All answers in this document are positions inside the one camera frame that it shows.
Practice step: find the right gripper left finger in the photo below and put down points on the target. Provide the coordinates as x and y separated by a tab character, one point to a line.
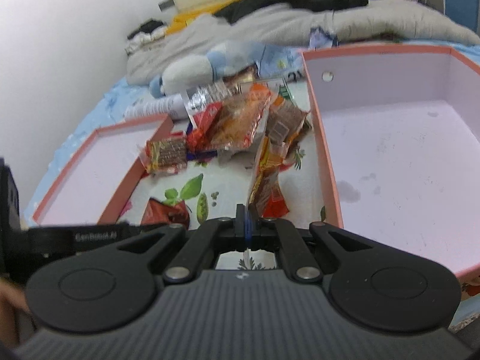
204	245

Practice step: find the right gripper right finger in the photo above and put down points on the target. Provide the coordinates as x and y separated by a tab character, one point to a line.
279	236

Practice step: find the red orange long packet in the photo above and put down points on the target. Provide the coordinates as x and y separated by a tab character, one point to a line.
265	194

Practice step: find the small dark red packet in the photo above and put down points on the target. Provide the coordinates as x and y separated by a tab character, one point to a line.
157	212

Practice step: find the brown red-edged snack packet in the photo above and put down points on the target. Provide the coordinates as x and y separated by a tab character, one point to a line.
166	156

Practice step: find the red foil snack packet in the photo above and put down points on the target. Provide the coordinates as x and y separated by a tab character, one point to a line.
198	139

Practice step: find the orange brown snack packet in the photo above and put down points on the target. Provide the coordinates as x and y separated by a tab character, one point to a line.
284	123

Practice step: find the orange clear snack packet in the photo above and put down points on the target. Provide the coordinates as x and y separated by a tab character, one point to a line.
235	126

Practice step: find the white red-label snack packet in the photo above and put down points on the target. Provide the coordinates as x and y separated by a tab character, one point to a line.
198	98

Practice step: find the green white snack packet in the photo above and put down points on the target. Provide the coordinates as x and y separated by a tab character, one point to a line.
284	91

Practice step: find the person's left hand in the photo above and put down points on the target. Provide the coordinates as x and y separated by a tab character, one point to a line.
12	299

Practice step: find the pink box lid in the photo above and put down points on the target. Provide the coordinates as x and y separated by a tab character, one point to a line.
98	180

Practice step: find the white spray bottle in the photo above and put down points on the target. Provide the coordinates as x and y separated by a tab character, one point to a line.
147	105

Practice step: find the white blue plush toy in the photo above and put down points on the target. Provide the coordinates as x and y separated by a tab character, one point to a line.
224	60

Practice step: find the pink cardboard box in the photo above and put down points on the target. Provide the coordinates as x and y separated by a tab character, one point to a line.
397	136

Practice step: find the folded clothes stack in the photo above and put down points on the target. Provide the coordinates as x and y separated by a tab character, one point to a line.
148	32

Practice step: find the yellow pillow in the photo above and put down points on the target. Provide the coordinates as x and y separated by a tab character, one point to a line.
183	19

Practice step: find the grey duvet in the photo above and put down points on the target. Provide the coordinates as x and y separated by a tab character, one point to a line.
284	26

